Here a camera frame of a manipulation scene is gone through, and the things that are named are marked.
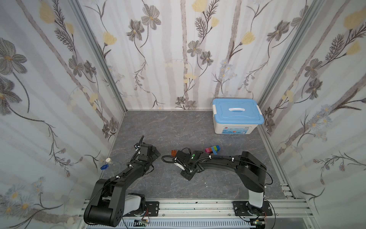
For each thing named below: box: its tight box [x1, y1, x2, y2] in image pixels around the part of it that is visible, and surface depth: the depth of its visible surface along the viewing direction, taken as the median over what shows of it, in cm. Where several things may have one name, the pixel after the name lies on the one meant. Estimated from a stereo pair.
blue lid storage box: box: [212, 98, 265, 135], surface depth 99 cm
